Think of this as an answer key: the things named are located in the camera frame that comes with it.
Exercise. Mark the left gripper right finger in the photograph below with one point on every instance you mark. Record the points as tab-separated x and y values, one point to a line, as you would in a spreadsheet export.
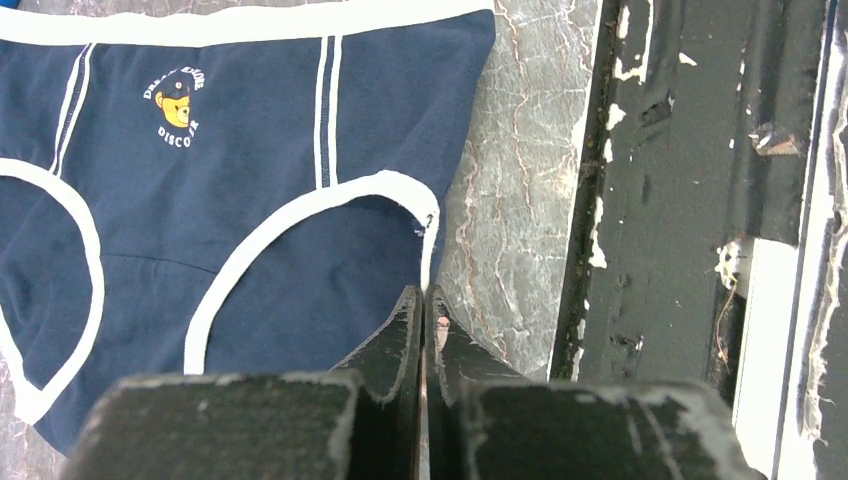
487	421

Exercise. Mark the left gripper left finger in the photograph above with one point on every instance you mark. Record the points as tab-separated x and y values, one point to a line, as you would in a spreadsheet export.
359	420

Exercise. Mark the navy blue white-trimmed underwear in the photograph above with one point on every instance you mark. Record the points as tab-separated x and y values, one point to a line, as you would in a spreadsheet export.
247	191

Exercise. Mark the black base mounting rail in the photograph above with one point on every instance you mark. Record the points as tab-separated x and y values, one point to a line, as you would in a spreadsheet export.
705	315

